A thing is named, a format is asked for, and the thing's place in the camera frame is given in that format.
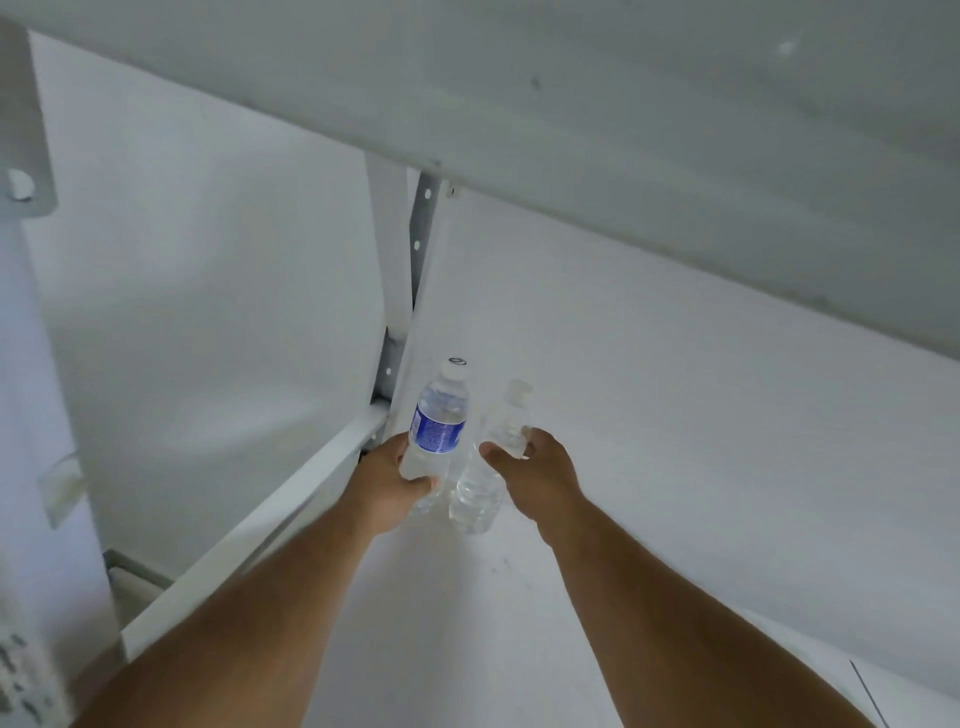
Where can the clear unlabelled water bottle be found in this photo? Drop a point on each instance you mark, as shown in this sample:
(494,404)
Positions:
(476,491)

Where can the person's right forearm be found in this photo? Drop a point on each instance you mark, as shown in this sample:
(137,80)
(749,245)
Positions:
(675,630)

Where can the person's left hand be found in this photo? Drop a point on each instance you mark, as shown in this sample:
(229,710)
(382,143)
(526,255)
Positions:
(379,487)

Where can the white shelf post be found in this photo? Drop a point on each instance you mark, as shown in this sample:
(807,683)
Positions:
(37,450)

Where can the person's left forearm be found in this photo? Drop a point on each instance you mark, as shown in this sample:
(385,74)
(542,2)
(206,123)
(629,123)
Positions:
(247,630)

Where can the white shelf rail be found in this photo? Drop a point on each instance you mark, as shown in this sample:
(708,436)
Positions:
(247,532)

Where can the person's right thumb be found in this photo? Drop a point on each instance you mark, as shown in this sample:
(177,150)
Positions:
(496,454)

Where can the blue label water bottle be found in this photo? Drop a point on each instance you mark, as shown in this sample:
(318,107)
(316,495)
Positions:
(439,427)

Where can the person's right hand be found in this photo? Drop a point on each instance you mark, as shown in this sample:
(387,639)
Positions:
(544,480)

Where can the person's left thumb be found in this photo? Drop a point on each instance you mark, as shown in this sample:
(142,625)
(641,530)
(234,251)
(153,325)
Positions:
(424,487)

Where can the white perforated shelf upright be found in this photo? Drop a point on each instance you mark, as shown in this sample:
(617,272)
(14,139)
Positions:
(394,285)

